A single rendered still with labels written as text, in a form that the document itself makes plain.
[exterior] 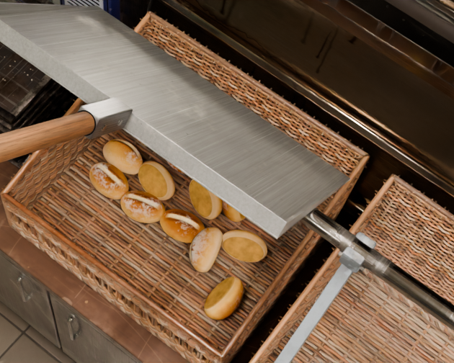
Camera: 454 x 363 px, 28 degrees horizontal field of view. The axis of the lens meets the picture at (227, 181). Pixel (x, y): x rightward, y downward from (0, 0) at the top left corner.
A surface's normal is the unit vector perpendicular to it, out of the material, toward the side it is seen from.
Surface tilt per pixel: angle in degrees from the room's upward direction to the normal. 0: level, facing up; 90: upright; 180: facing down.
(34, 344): 0
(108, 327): 0
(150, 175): 42
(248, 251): 51
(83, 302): 0
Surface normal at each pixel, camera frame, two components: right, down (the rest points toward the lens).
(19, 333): 0.09, -0.47
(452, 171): -0.54, 0.48
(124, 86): 0.46, -0.80
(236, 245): -0.08, 0.38
